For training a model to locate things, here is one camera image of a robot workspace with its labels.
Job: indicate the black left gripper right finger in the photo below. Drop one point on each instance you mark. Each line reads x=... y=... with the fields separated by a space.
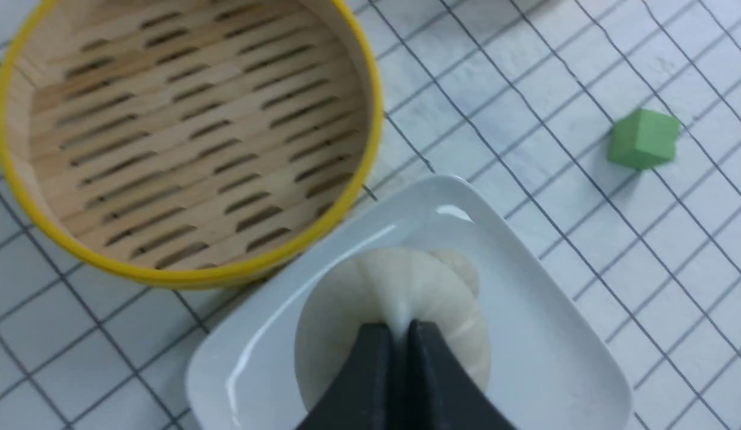
x=440 y=394

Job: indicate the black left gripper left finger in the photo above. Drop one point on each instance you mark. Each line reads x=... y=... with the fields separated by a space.
x=359 y=396

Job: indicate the white steamed bun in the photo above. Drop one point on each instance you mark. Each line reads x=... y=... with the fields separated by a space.
x=461 y=265
x=392 y=286

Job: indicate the white square plate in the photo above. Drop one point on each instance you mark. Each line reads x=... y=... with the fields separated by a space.
x=549 y=368

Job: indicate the bamboo steamer basket yellow rim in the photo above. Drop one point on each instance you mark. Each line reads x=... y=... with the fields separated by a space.
x=188 y=144

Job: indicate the green wooden block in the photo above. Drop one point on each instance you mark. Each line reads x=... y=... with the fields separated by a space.
x=643 y=140

